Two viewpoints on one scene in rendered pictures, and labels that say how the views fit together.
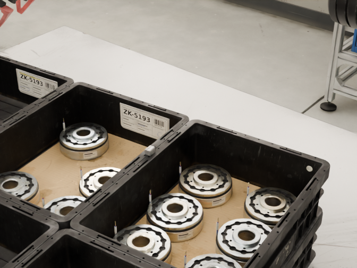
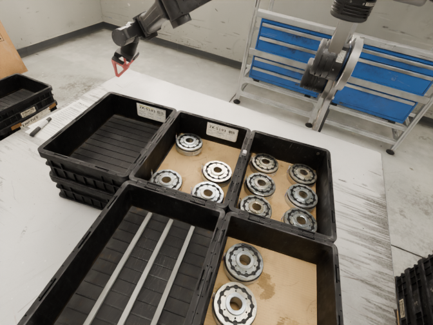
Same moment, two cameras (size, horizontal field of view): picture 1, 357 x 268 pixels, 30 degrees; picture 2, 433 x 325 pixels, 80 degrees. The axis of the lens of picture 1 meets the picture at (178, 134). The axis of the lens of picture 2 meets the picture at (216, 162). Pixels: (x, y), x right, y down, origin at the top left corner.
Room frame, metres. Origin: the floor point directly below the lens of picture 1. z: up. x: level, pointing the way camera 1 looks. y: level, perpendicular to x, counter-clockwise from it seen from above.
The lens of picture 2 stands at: (0.45, 0.40, 1.50)
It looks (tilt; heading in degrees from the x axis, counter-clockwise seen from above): 43 degrees down; 337
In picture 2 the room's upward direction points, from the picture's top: 10 degrees clockwise
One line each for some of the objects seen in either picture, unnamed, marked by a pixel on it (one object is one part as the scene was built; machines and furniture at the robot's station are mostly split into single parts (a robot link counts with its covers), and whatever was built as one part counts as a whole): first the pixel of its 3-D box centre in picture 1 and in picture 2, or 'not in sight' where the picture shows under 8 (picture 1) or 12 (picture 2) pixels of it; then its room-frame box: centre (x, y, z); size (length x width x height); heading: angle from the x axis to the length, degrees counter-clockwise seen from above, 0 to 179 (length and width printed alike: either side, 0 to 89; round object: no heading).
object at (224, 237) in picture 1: (246, 238); (302, 195); (0.87, -0.12, 0.86); 0.10 x 0.10 x 0.01
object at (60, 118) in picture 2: not in sight; (70, 120); (1.61, 0.69, 0.70); 0.33 x 0.23 x 0.01; 141
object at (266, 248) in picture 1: (207, 197); (285, 177); (0.91, -0.05, 0.92); 0.40 x 0.30 x 0.02; 148
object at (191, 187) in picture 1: (205, 179); (265, 162); (1.04, -0.05, 0.86); 0.10 x 0.10 x 0.01
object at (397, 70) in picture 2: not in sight; (378, 84); (2.05, -1.69, 0.60); 0.72 x 0.03 x 0.56; 51
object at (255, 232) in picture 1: (246, 236); (303, 194); (0.87, -0.12, 0.86); 0.05 x 0.05 x 0.01
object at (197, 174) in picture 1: (205, 177); (265, 161); (1.04, -0.05, 0.86); 0.05 x 0.05 x 0.01
